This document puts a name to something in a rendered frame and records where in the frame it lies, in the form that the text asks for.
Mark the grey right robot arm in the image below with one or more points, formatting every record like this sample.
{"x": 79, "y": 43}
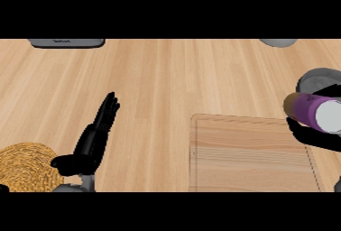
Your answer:
{"x": 338, "y": 185}

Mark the dark grey appliance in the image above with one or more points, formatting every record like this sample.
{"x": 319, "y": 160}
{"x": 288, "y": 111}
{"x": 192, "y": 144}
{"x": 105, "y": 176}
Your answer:
{"x": 67, "y": 43}

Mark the wicker basket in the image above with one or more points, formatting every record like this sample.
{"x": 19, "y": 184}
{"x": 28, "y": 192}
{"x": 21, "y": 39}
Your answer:
{"x": 25, "y": 167}

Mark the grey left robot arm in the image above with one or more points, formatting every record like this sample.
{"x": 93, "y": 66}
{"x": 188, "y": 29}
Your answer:
{"x": 80, "y": 184}

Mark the purple can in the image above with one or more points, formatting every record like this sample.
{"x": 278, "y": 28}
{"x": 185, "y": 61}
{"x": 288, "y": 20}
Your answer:
{"x": 312, "y": 112}

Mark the grey round object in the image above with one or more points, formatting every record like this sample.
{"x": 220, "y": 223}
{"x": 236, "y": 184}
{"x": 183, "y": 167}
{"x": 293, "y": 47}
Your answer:
{"x": 279, "y": 42}

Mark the wooden cutting board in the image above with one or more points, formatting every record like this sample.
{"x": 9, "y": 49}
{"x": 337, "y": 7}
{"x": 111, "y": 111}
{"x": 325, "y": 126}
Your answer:
{"x": 251, "y": 155}

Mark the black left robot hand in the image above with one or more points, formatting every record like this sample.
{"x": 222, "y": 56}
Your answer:
{"x": 90, "y": 141}

